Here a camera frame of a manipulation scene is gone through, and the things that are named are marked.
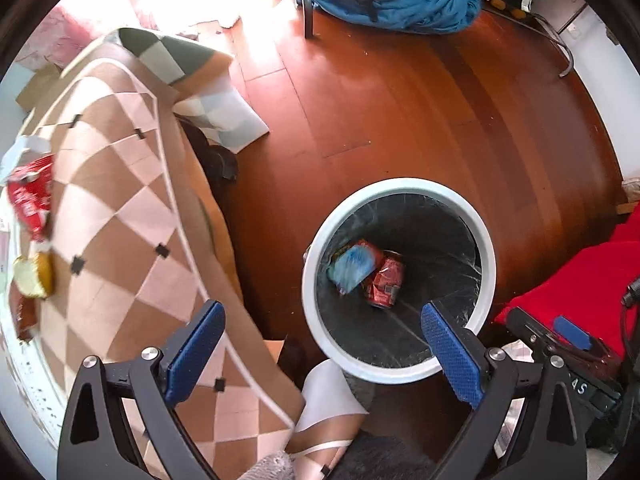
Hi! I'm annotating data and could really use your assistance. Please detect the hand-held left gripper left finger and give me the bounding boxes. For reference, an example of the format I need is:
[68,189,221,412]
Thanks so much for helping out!
[57,300,227,480]

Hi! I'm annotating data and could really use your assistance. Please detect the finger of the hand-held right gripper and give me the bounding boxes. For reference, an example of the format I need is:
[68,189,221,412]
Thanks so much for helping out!
[505,307,623,367]

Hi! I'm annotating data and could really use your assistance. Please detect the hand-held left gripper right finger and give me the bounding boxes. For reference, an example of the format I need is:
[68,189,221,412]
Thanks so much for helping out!
[421,301,589,480]

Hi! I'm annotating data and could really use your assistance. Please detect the white round trash bin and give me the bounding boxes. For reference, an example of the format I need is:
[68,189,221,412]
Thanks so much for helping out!
[301,177,497,383]

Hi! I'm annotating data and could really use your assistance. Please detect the red cloth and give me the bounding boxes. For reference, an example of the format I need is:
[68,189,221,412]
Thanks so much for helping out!
[492,219,640,361]

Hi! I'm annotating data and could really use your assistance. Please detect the crushed red can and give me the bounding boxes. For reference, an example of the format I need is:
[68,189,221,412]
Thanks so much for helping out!
[363,250,406,309]

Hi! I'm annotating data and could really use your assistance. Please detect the blue snack packet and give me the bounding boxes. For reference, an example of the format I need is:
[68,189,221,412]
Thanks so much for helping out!
[327,240,383,295]

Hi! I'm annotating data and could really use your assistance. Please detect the brown pink checkered blanket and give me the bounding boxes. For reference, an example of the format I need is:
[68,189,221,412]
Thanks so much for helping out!
[20,35,370,480]

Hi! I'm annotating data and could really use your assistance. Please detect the brown snack wrapper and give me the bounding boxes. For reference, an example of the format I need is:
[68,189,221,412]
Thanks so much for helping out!
[15,294,40,345]

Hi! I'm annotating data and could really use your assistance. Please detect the black object under blanket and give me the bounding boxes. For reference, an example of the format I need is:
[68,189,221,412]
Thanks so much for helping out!
[179,117,239,197]

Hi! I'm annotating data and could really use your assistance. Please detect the red snack packet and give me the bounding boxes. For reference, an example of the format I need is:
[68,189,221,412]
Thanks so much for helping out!
[7,154,56,242]

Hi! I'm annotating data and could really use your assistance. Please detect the white plastic bag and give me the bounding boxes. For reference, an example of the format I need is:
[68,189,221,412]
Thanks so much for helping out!
[0,135,55,187]

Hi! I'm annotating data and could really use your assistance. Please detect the green white checkered cloth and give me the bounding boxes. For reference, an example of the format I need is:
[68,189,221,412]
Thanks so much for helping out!
[116,27,271,154]

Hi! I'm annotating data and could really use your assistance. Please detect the cardboard box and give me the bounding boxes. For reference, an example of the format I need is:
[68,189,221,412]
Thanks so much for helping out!
[16,62,65,111]

